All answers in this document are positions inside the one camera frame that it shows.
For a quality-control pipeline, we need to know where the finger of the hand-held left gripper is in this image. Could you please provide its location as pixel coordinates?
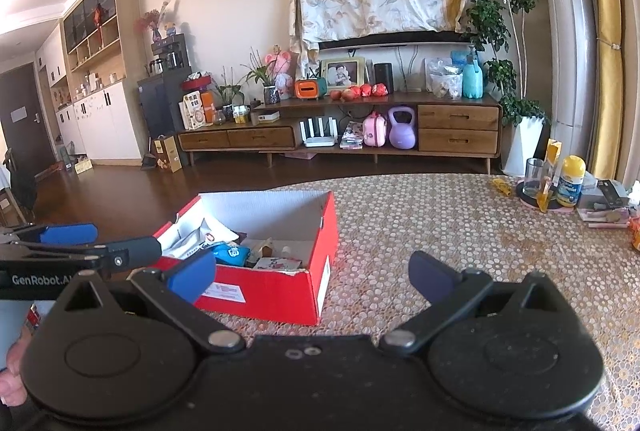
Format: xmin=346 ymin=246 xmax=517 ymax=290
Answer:
xmin=0 ymin=223 xmax=99 ymax=246
xmin=30 ymin=236 xmax=164 ymax=271

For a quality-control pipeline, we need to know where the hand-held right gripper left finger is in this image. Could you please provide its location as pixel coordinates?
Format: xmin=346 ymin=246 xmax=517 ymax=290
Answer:
xmin=60 ymin=250 xmax=246 ymax=354

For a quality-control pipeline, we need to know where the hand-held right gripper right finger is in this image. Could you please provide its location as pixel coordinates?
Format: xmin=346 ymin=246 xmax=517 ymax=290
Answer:
xmin=380 ymin=251 xmax=571 ymax=357

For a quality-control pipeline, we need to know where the blue chip bag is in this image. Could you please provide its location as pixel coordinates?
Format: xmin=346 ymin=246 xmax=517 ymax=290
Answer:
xmin=210 ymin=243 xmax=251 ymax=268

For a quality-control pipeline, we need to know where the red cardboard box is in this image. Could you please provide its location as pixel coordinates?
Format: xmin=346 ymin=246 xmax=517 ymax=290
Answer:
xmin=129 ymin=190 xmax=340 ymax=327

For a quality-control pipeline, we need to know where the person's left hand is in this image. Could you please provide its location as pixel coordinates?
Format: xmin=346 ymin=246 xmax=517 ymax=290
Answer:
xmin=0 ymin=326 xmax=34 ymax=407

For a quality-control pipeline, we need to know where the light blue shirt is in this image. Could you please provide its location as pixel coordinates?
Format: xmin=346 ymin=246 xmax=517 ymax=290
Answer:
xmin=0 ymin=301 xmax=56 ymax=372

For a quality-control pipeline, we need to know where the gold floral tablecloth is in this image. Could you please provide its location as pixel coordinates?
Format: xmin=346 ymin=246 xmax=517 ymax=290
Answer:
xmin=130 ymin=173 xmax=640 ymax=431

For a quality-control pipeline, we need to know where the dark chair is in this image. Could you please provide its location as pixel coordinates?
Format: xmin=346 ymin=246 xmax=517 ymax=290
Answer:
xmin=0 ymin=148 xmax=36 ymax=222

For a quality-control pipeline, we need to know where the dark door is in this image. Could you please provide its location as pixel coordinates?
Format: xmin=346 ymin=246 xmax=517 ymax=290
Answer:
xmin=0 ymin=63 xmax=56 ymax=182

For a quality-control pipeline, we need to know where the dark round coaster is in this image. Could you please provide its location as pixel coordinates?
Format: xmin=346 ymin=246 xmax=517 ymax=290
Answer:
xmin=516 ymin=181 xmax=576 ymax=214

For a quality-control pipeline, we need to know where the clear drinking glass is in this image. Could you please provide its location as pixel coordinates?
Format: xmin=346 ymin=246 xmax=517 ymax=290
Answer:
xmin=524 ymin=158 xmax=549 ymax=198

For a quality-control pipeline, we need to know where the purple kettlebell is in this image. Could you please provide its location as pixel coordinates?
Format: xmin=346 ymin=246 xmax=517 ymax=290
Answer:
xmin=388 ymin=106 xmax=418 ymax=150

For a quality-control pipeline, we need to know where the wooden TV cabinet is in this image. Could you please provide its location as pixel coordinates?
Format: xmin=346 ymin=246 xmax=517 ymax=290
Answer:
xmin=177 ymin=92 xmax=503 ymax=174

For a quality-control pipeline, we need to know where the white printed box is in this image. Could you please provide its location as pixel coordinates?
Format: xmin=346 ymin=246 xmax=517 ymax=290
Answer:
xmin=181 ymin=92 xmax=204 ymax=130

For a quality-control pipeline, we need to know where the pink small suitcase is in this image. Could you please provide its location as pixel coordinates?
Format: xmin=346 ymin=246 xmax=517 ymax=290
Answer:
xmin=362 ymin=112 xmax=389 ymax=147

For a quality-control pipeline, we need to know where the yellow foil sachet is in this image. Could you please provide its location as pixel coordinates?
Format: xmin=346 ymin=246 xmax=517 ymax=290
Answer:
xmin=537 ymin=138 xmax=564 ymax=214

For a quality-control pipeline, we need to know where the white planter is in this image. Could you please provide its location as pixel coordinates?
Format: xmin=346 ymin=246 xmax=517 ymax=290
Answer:
xmin=502 ymin=115 xmax=546 ymax=178

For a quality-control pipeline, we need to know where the black water dispenser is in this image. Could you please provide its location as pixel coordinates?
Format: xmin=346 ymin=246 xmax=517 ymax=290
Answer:
xmin=137 ymin=33 xmax=201 ymax=137

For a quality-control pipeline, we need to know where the stack of magazines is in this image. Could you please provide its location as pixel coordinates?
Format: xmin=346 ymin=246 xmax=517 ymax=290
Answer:
xmin=340 ymin=121 xmax=365 ymax=150

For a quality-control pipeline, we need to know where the yellow-capped vitamin bottle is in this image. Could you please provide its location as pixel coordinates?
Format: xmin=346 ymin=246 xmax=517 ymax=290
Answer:
xmin=556 ymin=156 xmax=587 ymax=208

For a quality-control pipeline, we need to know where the grey box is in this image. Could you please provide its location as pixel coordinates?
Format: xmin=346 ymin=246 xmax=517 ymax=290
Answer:
xmin=580 ymin=176 xmax=631 ymax=210

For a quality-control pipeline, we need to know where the white router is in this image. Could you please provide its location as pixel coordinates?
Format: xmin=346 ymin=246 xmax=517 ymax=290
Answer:
xmin=299 ymin=118 xmax=339 ymax=148

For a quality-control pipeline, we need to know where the paper notebook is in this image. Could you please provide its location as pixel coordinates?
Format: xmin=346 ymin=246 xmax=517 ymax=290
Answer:
xmin=587 ymin=208 xmax=631 ymax=223

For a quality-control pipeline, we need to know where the small green plant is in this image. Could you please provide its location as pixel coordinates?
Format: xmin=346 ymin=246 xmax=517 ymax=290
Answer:
xmin=216 ymin=67 xmax=246 ymax=107

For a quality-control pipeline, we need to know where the clear plastic bag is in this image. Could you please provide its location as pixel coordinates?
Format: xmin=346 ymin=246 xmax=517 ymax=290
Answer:
xmin=426 ymin=58 xmax=465 ymax=100

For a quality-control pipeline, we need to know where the plant in vase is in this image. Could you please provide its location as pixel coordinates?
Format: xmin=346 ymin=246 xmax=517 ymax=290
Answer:
xmin=242 ymin=48 xmax=281 ymax=106

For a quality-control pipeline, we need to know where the black box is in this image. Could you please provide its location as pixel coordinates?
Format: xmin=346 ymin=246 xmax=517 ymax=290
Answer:
xmin=597 ymin=179 xmax=629 ymax=207

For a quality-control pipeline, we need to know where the teal bottle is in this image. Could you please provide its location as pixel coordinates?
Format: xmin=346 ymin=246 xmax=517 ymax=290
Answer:
xmin=462 ymin=56 xmax=485 ymax=100

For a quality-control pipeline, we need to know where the black speaker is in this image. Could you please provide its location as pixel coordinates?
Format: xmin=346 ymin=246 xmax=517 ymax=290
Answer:
xmin=374 ymin=62 xmax=395 ymax=94

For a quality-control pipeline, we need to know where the orange radio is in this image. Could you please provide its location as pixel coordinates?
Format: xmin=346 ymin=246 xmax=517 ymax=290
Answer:
xmin=294 ymin=77 xmax=329 ymax=100

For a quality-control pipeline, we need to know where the pink plush toy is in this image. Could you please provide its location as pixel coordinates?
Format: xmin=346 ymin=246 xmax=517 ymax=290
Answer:
xmin=265 ymin=47 xmax=297 ymax=101

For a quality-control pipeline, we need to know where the flower vase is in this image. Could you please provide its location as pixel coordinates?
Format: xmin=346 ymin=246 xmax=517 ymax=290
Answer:
xmin=134 ymin=0 xmax=176 ymax=44

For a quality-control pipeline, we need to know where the television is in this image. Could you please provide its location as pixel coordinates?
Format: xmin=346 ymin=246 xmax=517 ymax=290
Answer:
xmin=317 ymin=30 xmax=474 ymax=52

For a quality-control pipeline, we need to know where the white standing air conditioner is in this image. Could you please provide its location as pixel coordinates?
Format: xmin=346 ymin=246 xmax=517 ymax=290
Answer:
xmin=525 ymin=0 xmax=601 ymax=177

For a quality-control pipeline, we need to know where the potted tree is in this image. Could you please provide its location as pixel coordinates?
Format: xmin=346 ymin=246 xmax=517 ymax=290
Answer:
xmin=457 ymin=0 xmax=551 ymax=126

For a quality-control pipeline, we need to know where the yellow curtain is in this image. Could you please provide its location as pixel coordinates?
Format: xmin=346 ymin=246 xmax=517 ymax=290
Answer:
xmin=580 ymin=0 xmax=626 ymax=184

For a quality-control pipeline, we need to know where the wall cabinet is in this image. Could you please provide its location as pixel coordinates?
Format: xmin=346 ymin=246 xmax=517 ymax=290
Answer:
xmin=37 ymin=0 xmax=144 ymax=162

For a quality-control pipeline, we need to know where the photo frame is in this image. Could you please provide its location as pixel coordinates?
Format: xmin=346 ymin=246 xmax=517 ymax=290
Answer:
xmin=320 ymin=57 xmax=367 ymax=90

